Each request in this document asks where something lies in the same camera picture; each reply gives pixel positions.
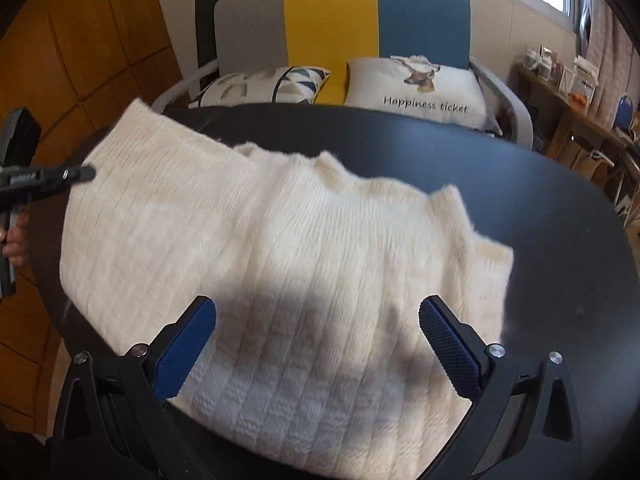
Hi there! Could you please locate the white deer print pillow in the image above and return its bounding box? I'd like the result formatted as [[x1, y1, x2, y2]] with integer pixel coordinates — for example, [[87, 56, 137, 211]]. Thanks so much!
[[344, 55, 488, 128]]

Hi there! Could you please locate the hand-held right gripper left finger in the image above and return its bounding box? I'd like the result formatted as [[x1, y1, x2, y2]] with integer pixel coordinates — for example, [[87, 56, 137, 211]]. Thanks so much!
[[47, 295, 217, 480]]

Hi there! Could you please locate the pink patterned curtain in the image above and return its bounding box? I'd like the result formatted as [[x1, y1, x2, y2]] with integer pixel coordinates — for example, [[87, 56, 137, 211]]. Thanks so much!
[[580, 0, 640, 126]]

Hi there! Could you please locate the blue folding chair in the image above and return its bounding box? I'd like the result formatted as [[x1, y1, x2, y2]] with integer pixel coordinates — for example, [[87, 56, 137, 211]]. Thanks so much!
[[612, 94, 636, 131]]

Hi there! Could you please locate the grey yellow blue sofa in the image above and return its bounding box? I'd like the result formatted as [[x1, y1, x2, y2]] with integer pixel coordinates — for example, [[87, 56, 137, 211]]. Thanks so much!
[[150, 0, 535, 151]]

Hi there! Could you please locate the brown paper bag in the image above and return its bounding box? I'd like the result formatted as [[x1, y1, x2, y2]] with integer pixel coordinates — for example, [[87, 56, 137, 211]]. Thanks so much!
[[570, 135, 616, 181]]

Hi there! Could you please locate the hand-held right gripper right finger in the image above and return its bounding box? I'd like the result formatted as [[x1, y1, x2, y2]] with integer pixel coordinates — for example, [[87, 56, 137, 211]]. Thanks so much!
[[417, 295, 583, 480]]

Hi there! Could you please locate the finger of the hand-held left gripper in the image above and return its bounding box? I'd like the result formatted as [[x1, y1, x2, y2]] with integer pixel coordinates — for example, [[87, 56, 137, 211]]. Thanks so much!
[[32, 164, 97, 193]]

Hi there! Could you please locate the white metal stool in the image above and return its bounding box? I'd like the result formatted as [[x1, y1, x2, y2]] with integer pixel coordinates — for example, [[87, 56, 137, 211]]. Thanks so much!
[[612, 130, 640, 221]]

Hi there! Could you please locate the wooden desk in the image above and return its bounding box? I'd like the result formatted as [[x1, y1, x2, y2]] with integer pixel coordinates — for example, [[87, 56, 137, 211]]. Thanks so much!
[[515, 62, 640, 181]]

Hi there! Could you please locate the person's left hand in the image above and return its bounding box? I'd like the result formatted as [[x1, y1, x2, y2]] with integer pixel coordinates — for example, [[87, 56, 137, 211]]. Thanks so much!
[[0, 211, 30, 268]]

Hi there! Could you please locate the white knit sweater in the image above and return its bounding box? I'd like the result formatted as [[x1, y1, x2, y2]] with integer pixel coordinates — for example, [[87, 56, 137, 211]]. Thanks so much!
[[59, 99, 515, 480]]

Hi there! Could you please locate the triangle patterned pillow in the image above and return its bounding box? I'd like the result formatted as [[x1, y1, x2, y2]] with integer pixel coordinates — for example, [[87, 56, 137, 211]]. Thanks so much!
[[187, 66, 332, 110]]

